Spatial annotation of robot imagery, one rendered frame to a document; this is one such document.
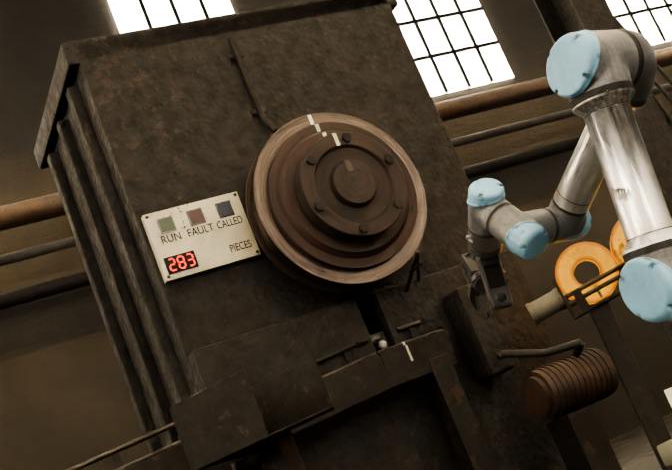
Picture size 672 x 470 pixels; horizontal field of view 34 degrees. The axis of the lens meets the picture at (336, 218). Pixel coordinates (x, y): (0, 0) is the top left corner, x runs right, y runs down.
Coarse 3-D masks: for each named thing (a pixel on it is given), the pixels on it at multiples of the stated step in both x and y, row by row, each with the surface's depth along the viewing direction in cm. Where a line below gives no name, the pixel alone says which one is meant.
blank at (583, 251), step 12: (564, 252) 277; (576, 252) 277; (588, 252) 276; (600, 252) 276; (564, 264) 277; (576, 264) 277; (600, 264) 275; (612, 264) 274; (564, 276) 276; (612, 276) 274; (564, 288) 276; (588, 288) 275; (612, 288) 274; (588, 300) 274
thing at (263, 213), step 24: (336, 120) 287; (360, 120) 290; (264, 168) 275; (408, 168) 290; (264, 192) 272; (264, 216) 270; (264, 240) 274; (288, 240) 269; (408, 240) 281; (288, 264) 272; (312, 264) 269; (384, 264) 276
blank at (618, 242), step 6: (618, 222) 276; (618, 228) 276; (612, 234) 276; (618, 234) 275; (612, 240) 275; (618, 240) 275; (624, 240) 275; (612, 246) 275; (618, 246) 275; (624, 246) 275; (612, 252) 275; (618, 252) 275; (618, 258) 274
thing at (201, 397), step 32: (224, 384) 215; (288, 384) 239; (320, 384) 234; (192, 416) 219; (224, 416) 215; (256, 416) 211; (288, 416) 238; (192, 448) 219; (224, 448) 215; (256, 448) 226; (288, 448) 225
